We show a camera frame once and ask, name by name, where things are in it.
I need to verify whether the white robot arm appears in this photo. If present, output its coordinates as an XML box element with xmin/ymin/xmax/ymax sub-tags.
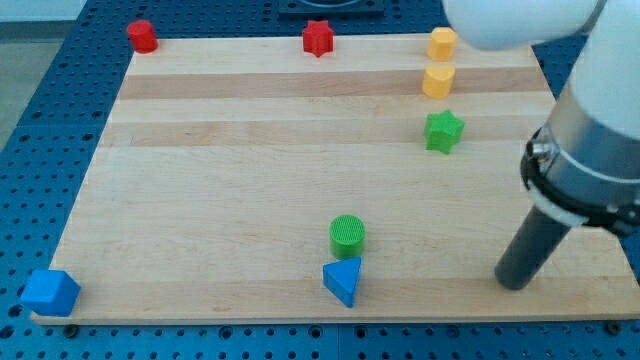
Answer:
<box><xmin>443</xmin><ymin>0</ymin><xmax>639</xmax><ymax>236</ymax></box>

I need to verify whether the blue triangle block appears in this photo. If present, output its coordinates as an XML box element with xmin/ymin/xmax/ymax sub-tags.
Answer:
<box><xmin>322</xmin><ymin>257</ymin><xmax>362</xmax><ymax>308</ymax></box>

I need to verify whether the green cylinder block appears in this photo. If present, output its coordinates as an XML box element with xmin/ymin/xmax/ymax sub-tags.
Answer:
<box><xmin>329</xmin><ymin>214</ymin><xmax>366</xmax><ymax>260</ymax></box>

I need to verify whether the wooden board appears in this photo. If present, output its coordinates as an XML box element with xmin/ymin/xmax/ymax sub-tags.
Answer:
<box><xmin>51</xmin><ymin>34</ymin><xmax>639</xmax><ymax>325</ymax></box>

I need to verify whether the green star block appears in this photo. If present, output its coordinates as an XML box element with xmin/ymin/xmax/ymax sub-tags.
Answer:
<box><xmin>423</xmin><ymin>110</ymin><xmax>466</xmax><ymax>154</ymax></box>

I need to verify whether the red star block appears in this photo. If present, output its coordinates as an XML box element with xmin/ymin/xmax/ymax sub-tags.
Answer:
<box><xmin>302</xmin><ymin>20</ymin><xmax>334</xmax><ymax>57</ymax></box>

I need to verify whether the yellow hexagon block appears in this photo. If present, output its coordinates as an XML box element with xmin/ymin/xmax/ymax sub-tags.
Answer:
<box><xmin>427</xmin><ymin>27</ymin><xmax>458</xmax><ymax>62</ymax></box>

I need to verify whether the black cylindrical end effector rod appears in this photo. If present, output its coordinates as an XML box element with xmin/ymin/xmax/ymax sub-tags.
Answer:
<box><xmin>494</xmin><ymin>207</ymin><xmax>571</xmax><ymax>290</ymax></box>

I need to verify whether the red cylinder block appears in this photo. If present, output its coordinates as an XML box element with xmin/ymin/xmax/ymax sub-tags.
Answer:
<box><xmin>126</xmin><ymin>20</ymin><xmax>159</xmax><ymax>54</ymax></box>

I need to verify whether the blue cube block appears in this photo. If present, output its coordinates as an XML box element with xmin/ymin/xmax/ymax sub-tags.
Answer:
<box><xmin>20</xmin><ymin>270</ymin><xmax>81</xmax><ymax>317</ymax></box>

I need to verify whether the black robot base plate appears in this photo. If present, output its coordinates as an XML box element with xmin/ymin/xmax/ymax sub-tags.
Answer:
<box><xmin>277</xmin><ymin>0</ymin><xmax>385</xmax><ymax>16</ymax></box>

